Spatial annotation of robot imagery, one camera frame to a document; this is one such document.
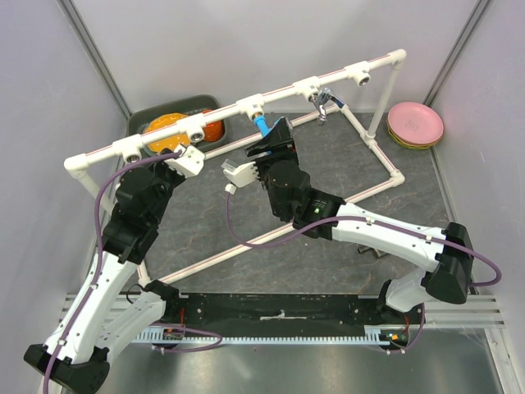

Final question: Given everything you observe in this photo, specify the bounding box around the grey slotted cable duct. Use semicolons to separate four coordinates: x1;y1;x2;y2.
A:
132;326;409;346

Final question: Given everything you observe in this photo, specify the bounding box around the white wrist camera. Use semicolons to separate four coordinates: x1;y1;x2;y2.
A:
221;159;260;195
164;144;206;178

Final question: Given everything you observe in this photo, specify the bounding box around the pink plate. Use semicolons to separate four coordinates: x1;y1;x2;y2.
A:
387;102;444;146

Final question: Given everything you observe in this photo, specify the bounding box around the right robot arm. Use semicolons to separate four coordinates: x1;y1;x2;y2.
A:
245;115;473;323

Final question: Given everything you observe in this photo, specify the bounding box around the orange dotted plate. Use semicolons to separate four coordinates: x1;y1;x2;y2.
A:
144;112;194;153

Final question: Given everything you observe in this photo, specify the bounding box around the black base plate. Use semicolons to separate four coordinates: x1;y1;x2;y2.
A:
171;291;390;340

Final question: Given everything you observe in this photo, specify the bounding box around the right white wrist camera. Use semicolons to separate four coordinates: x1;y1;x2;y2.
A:
221;159;260;195

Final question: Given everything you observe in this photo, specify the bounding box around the chrome metal faucet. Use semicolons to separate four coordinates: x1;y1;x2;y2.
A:
308;87;345;126

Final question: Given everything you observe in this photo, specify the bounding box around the orange red cup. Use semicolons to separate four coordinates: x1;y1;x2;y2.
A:
203;120;225;143

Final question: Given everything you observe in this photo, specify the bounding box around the yellow green plate stack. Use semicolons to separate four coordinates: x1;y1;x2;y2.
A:
387;125;442;150

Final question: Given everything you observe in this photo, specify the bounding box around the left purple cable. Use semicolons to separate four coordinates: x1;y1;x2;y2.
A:
40;151;225;394

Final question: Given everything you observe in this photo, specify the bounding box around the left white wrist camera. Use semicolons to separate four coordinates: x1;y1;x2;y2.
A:
164;144;206;178

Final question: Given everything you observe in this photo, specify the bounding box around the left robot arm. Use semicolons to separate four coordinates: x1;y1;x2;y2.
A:
24;148;185;393

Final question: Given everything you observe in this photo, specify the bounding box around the white PVC pipe frame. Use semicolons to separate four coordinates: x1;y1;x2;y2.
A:
64;49;407;284

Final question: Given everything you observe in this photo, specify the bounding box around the dark green plastic tray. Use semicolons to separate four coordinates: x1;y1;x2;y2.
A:
126;94;229;153

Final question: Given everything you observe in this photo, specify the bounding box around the dark metal faucet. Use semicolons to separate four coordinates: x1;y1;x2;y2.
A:
357;245;388;259

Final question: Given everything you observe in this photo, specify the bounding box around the dark grey stone mat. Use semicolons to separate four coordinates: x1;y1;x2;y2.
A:
146;113;450;295

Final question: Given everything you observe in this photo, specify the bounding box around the blue plastic faucet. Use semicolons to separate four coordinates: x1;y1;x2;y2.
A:
253;115;292;138

